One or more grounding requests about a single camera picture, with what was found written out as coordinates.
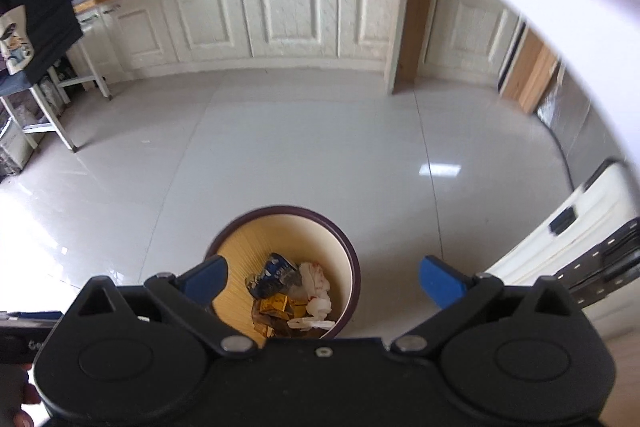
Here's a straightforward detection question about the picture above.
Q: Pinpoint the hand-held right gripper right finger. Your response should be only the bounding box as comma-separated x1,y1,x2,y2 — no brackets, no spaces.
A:
390,255,581,355

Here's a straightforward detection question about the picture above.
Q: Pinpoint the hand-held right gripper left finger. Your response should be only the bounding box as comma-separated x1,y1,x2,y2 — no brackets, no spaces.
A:
67,255,255,359

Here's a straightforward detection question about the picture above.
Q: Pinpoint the blue snack bag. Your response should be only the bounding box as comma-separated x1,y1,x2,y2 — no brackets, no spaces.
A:
245,253,302,299

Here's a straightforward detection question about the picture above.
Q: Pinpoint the yellow cardboard box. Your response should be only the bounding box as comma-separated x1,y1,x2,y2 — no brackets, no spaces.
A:
257,293,308,320

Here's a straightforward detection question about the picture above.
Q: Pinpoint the beige ribbed trash bin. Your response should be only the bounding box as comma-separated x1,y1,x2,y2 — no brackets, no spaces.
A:
205,205,362,340

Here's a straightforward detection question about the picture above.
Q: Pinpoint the white red plastic bag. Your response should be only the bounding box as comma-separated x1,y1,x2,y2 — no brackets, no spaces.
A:
298,262,333,315

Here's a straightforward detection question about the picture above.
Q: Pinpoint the clear white plastic bag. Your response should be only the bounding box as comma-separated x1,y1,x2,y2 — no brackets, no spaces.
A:
286,317,337,333

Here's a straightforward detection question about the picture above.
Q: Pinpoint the person's left hand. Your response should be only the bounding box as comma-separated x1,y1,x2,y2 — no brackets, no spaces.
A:
12,372,45,427

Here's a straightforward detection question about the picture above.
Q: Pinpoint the white panel with black latch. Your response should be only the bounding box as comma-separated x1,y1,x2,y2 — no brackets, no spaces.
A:
482,159,640,288

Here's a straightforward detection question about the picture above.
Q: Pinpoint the white folding table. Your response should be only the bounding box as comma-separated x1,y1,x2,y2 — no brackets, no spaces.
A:
0,64,112,152

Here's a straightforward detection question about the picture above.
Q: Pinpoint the white countertop edge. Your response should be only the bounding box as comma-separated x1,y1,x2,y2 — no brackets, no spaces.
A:
385,0,640,168

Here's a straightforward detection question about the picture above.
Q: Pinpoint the cream cabinet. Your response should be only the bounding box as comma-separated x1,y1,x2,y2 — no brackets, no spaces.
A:
72,0,523,82

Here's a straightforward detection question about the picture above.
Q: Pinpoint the cartoon tote bag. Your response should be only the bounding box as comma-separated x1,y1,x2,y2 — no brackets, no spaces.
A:
0,5,36,72

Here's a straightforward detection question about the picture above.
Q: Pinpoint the dark navy bag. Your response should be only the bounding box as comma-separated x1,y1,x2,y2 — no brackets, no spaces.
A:
0,0,85,82

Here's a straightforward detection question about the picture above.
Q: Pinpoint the black strap with white stitches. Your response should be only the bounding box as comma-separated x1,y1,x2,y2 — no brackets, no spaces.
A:
555,219,640,308

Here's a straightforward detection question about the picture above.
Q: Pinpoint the black floor cable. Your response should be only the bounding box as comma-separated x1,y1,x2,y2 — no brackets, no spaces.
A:
535,112,576,192

